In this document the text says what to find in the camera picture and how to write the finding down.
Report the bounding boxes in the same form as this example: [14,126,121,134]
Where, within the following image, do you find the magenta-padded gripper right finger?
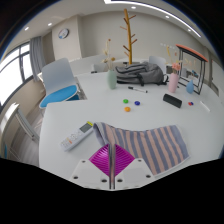
[112,143,156,190]

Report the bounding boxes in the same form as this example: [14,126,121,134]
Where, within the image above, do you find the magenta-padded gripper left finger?
[70,143,111,190]

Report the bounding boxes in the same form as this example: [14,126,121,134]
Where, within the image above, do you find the striped pink and blue towel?
[92,121,191,178]

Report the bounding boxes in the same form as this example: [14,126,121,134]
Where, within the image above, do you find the white remote control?
[59,120,95,152]

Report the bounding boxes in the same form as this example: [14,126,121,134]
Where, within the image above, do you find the black marker pen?
[127,86,149,94]

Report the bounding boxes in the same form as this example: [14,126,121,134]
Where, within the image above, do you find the white chair with blue cushion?
[38,57,81,111]

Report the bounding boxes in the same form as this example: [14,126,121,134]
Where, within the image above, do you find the black oblong case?
[162,93,183,109]

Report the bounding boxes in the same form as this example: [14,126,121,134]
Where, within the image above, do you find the green vase with dried flowers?
[101,38,118,90]

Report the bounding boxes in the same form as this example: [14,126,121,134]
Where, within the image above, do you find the grey backpack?
[114,61,169,87]

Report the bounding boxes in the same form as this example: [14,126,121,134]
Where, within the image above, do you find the pink vase with flowers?
[166,46,183,94]

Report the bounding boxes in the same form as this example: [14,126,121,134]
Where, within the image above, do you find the small white bar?
[199,100,212,113]

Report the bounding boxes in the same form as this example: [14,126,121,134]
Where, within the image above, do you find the small blue vase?
[185,78,195,95]

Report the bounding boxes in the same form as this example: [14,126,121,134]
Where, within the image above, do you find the small white side table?
[0,102,40,158]

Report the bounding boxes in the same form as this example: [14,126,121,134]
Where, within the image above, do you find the white plastic chair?
[148,55,167,73]

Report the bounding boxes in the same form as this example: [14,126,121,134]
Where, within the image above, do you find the grey curtain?
[29,35,46,83]

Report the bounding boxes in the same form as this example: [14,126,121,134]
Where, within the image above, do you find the large window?
[0,42,34,106]

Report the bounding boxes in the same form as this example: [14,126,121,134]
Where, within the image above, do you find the yellow wooden coat stand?
[119,8,138,66]

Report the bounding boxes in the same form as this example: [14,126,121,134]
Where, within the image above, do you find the black-framed orange-topped side table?
[175,43,209,96]

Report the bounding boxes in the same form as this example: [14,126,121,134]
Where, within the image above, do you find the ceiling lights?
[23,0,204,38]

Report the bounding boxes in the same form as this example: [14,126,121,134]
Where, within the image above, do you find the round wall clock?
[57,27,70,40]

